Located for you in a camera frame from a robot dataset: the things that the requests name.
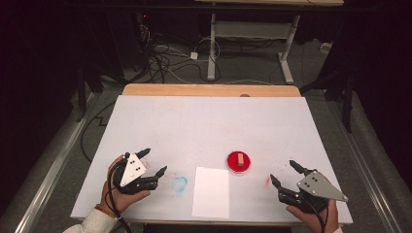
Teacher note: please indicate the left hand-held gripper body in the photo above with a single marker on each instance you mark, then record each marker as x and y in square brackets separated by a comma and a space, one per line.
[132, 170]

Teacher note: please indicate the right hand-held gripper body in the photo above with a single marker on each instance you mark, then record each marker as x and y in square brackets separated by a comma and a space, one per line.
[315, 187]

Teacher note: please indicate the small wooden stamp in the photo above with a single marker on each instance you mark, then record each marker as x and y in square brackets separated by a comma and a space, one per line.
[240, 159]

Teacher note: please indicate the round red ink pad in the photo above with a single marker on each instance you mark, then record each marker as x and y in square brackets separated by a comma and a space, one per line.
[231, 161]

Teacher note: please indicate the white paper sheet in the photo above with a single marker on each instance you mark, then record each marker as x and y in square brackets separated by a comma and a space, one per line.
[210, 194]

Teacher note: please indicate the person's left hand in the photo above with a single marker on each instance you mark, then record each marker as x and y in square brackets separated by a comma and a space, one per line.
[124, 200]

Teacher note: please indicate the person's right hand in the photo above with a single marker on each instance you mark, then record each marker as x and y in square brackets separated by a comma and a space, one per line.
[312, 221]

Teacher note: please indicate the large white board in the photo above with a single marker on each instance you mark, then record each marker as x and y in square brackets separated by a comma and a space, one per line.
[200, 129]

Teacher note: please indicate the black metal stand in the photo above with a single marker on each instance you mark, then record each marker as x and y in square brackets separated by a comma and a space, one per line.
[347, 103]
[81, 93]

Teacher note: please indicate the wooden table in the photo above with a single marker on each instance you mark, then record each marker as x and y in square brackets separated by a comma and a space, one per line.
[210, 90]

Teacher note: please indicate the white power adapter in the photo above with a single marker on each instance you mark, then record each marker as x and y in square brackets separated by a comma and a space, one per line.
[194, 55]

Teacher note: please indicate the small white box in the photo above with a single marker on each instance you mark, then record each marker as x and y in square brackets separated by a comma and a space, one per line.
[326, 48]

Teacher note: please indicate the grey metal floor rail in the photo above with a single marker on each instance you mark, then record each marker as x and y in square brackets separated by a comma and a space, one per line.
[366, 168]
[48, 181]

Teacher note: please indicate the white metal desk frame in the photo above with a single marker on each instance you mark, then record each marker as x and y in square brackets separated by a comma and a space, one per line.
[249, 29]

